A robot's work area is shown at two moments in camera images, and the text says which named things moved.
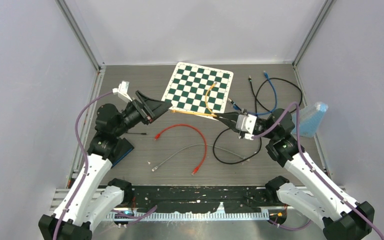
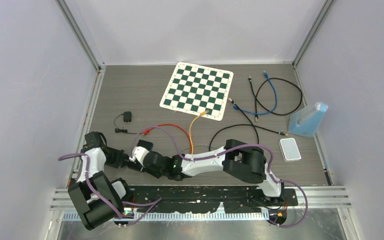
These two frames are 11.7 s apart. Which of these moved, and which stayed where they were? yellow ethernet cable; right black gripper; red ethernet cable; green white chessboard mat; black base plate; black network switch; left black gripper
Moved: yellow ethernet cable; red ethernet cable; left black gripper; right black gripper; black network switch
Stayed: green white chessboard mat; black base plate
